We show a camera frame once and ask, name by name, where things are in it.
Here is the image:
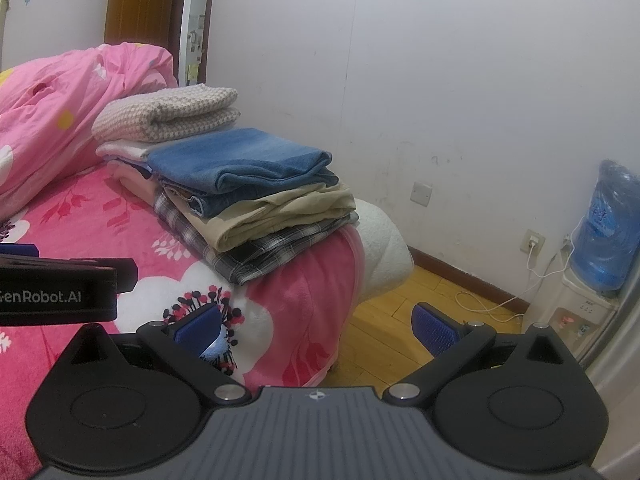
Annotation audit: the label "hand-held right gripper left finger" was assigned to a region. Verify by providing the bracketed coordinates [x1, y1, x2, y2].
[52, 304, 251, 406]

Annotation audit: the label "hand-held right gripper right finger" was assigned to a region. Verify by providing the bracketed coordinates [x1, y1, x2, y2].
[382, 303, 583, 406]

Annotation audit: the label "light blue jeans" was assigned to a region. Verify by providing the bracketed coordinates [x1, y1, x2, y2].
[146, 127, 342, 196]

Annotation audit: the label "wooden skirting board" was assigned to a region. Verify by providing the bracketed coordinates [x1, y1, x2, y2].
[407, 245, 531, 317]

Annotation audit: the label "white fluffy cloth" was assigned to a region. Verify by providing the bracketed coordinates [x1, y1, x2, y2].
[356, 199, 415, 306]

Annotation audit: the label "pink floral fleece blanket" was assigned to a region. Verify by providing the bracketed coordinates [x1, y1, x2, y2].
[0, 162, 366, 480]

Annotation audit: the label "pale pink folded cloth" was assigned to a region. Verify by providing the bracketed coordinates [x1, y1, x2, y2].
[95, 139, 156, 162]

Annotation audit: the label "khaki folded pants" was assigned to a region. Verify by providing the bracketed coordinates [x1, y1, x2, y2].
[167, 182, 358, 254]

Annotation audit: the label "white water dispenser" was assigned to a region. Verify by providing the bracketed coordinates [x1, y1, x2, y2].
[520, 265, 626, 366]

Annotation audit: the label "pink and teal printed quilt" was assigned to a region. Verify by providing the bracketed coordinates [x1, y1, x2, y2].
[0, 42, 178, 221]

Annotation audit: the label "blue water bottle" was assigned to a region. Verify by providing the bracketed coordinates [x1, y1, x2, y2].
[570, 159, 640, 296]

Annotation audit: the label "wooden door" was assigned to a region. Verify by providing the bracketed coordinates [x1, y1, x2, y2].
[102, 0, 221, 88]

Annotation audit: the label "white charger cable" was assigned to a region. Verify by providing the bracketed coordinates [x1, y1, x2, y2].
[452, 245, 576, 322]

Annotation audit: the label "white wall socket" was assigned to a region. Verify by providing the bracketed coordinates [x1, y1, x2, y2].
[520, 229, 547, 256]

